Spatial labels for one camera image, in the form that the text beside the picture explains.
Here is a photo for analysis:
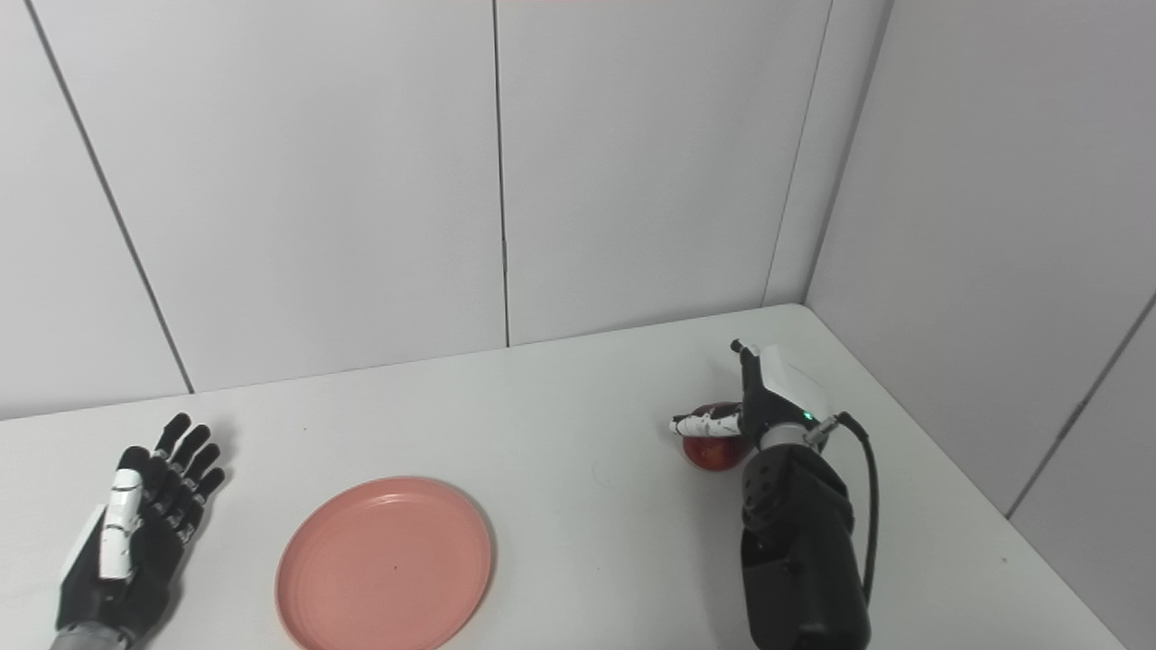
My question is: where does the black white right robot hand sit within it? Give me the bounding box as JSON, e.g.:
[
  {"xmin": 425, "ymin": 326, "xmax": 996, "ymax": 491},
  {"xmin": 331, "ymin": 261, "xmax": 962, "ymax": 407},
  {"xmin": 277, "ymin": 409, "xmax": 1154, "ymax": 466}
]
[{"xmin": 669, "ymin": 338, "xmax": 838, "ymax": 453}]

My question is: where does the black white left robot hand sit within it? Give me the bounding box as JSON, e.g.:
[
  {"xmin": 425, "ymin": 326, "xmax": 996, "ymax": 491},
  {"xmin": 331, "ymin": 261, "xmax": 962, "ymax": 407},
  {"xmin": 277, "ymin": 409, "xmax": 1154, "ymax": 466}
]
[{"xmin": 53, "ymin": 412, "xmax": 228, "ymax": 645}]

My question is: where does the red apple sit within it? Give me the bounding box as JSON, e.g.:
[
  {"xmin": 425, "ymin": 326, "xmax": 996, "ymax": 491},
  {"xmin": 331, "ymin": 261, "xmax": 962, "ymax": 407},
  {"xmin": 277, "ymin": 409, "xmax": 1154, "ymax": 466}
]
[{"xmin": 681, "ymin": 401, "xmax": 756, "ymax": 473}]

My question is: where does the pink round plate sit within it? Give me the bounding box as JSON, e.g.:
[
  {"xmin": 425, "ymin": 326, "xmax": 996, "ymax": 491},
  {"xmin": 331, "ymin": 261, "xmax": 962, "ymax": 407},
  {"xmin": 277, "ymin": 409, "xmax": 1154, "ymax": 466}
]
[{"xmin": 275, "ymin": 476, "xmax": 495, "ymax": 650}]

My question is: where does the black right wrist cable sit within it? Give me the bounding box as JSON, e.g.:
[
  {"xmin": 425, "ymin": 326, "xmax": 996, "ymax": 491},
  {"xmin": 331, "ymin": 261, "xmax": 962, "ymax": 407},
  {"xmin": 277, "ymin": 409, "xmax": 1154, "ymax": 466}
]
[{"xmin": 806, "ymin": 411, "xmax": 881, "ymax": 607}]

